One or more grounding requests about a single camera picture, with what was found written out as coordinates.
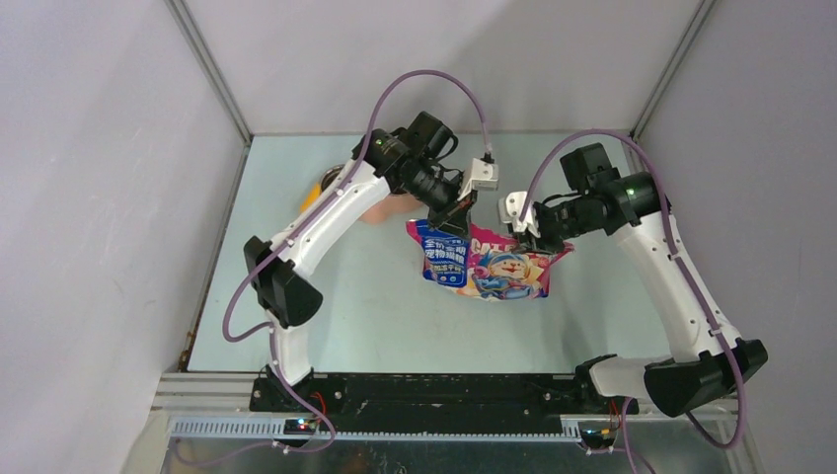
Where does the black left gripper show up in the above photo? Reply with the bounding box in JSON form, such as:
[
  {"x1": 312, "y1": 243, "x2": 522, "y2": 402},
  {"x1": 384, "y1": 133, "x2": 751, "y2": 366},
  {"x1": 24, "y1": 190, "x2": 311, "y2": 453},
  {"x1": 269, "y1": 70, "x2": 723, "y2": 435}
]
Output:
[{"x1": 398, "y1": 159, "x2": 475, "y2": 241}]

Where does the pink double pet feeder base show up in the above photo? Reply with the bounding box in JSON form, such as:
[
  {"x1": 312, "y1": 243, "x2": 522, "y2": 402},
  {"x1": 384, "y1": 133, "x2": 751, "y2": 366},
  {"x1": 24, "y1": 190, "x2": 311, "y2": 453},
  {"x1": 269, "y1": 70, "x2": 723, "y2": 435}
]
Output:
[{"x1": 358, "y1": 194, "x2": 422, "y2": 225}]

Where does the colourful cat food bag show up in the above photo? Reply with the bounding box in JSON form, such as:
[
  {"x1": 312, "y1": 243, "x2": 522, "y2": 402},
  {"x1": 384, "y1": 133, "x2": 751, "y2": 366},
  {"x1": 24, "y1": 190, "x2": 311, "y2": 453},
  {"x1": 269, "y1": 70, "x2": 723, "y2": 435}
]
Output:
[{"x1": 406, "y1": 219, "x2": 574, "y2": 301}]

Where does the yellow plastic food scoop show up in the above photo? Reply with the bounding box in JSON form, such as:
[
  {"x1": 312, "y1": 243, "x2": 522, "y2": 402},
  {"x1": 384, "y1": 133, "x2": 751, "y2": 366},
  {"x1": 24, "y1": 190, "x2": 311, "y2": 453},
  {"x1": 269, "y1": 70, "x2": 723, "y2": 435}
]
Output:
[{"x1": 299, "y1": 184, "x2": 323, "y2": 213}]

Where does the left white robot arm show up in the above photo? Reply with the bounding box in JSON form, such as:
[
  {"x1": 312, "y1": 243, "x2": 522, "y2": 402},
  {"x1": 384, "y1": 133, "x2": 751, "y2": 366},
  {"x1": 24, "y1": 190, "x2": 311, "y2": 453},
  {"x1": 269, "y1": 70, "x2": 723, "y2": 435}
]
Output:
[{"x1": 245, "y1": 112, "x2": 477, "y2": 412}]

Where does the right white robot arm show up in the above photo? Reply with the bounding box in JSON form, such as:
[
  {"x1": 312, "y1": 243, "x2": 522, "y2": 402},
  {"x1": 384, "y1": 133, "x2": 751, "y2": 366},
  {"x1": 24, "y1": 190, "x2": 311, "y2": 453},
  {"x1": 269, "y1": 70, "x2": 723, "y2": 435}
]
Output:
[{"x1": 498, "y1": 143, "x2": 768, "y2": 418}]

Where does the left steel bowl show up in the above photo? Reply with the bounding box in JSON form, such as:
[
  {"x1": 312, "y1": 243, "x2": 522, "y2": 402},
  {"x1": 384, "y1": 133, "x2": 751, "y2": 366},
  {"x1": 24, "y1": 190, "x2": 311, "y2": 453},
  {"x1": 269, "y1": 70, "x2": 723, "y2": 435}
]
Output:
[{"x1": 319, "y1": 165, "x2": 343, "y2": 193}]

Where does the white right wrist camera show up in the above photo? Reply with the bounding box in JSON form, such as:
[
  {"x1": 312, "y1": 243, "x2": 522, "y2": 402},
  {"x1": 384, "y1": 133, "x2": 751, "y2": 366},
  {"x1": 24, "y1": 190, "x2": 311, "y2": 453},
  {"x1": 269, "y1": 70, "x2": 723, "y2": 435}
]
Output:
[{"x1": 497, "y1": 191, "x2": 541, "y2": 239}]

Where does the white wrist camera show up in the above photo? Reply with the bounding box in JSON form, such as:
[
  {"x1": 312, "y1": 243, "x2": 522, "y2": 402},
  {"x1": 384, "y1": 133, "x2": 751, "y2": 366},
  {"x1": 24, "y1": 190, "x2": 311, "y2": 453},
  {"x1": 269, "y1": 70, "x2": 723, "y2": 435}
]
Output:
[
  {"x1": 458, "y1": 155, "x2": 499, "y2": 200},
  {"x1": 497, "y1": 191, "x2": 541, "y2": 239}
]

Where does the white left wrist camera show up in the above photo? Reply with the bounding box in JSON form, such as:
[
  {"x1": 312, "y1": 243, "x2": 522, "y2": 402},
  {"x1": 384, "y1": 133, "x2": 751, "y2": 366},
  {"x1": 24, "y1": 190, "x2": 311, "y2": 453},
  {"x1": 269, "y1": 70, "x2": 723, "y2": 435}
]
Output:
[{"x1": 458, "y1": 155, "x2": 499, "y2": 200}]

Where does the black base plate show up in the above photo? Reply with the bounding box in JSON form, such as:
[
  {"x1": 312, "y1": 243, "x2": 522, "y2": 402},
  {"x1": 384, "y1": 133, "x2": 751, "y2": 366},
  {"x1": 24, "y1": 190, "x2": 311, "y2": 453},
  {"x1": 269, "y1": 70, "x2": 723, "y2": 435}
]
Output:
[{"x1": 249, "y1": 372, "x2": 624, "y2": 435}]

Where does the aluminium corner post right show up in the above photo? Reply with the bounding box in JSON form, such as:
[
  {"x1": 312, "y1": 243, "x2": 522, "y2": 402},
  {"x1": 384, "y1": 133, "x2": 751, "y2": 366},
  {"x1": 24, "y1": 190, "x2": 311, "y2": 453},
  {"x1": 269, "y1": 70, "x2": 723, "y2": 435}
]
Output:
[{"x1": 630, "y1": 0, "x2": 718, "y2": 140}]

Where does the aluminium corner post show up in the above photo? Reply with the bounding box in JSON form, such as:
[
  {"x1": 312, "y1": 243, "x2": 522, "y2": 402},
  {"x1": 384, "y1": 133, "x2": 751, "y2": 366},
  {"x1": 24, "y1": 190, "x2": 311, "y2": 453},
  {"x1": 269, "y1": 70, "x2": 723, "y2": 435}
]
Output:
[
  {"x1": 164, "y1": 0, "x2": 254, "y2": 146},
  {"x1": 630, "y1": 0, "x2": 718, "y2": 140}
]

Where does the grey slotted cable duct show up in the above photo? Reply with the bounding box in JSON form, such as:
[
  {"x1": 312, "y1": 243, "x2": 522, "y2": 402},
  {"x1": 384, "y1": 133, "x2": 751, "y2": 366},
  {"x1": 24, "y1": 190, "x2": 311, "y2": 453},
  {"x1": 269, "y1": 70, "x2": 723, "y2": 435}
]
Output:
[{"x1": 168, "y1": 417, "x2": 583, "y2": 443}]

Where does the aluminium corner post left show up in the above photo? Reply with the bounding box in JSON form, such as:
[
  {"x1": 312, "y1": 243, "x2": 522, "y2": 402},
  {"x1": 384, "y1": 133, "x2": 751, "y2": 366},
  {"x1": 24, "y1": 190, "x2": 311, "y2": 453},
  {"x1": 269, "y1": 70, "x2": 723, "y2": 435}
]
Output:
[{"x1": 164, "y1": 0, "x2": 254, "y2": 146}]

